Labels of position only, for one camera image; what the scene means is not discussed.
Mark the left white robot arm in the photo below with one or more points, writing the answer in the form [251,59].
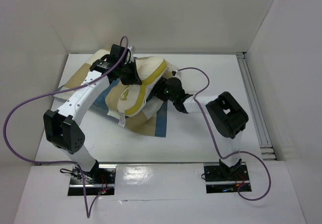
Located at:
[62,126]

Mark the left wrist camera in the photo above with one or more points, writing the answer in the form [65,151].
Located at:
[120,54]

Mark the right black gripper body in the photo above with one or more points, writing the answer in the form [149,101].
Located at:
[156,90]

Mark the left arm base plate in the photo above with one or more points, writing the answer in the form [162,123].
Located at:
[104,184]

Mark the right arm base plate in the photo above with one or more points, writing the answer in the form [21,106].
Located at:
[217,182]

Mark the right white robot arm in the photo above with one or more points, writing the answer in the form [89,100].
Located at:
[227,115]

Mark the cream quilted pillow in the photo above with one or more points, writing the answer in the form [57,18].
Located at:
[130,104]

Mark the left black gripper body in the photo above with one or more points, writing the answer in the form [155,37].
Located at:
[134,74]

